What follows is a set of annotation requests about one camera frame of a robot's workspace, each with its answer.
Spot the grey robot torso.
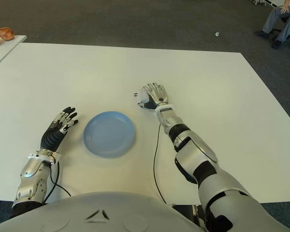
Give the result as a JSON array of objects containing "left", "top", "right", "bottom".
[{"left": 0, "top": 192, "right": 208, "bottom": 232}]

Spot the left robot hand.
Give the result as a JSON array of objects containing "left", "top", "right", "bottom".
[{"left": 40, "top": 106, "right": 79, "bottom": 150}]

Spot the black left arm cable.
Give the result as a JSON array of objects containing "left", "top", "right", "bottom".
[{"left": 43, "top": 154, "right": 72, "bottom": 204}]

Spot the white side table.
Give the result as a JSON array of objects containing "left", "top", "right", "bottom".
[{"left": 0, "top": 35, "right": 27, "bottom": 72}]

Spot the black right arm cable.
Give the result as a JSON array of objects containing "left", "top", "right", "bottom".
[{"left": 153, "top": 120, "right": 169, "bottom": 205}]

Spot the white charger with prongs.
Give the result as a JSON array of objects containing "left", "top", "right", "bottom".
[{"left": 134, "top": 87, "right": 150, "bottom": 104}]

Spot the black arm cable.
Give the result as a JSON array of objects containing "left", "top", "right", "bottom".
[
  {"left": 43, "top": 154, "right": 72, "bottom": 204},
  {"left": 153, "top": 120, "right": 169, "bottom": 205}
]

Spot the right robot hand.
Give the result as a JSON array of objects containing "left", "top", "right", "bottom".
[{"left": 137, "top": 83, "right": 169, "bottom": 111}]

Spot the reddish brown bread roll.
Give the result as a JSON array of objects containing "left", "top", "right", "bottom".
[{"left": 0, "top": 27, "right": 15, "bottom": 41}]

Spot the blue round plate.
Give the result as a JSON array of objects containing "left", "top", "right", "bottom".
[{"left": 83, "top": 111, "right": 137, "bottom": 159}]

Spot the seated person in jeans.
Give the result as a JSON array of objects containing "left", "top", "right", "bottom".
[{"left": 253, "top": 0, "right": 290, "bottom": 49}]

